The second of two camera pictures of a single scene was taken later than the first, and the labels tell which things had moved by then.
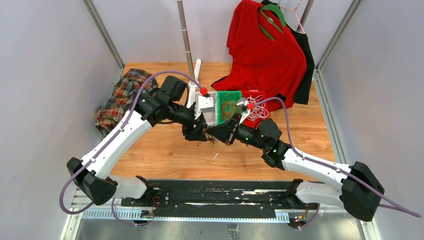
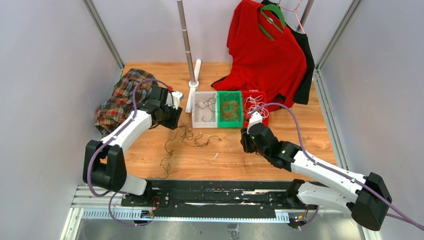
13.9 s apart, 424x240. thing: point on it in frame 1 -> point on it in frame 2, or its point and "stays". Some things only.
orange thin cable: x=229 y=108 stays
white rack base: x=192 y=85 stays
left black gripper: x=193 y=133 -> x=173 y=123
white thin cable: x=259 y=111 stays
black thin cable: x=211 y=139 -> x=172 y=151
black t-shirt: x=302 y=95 stays
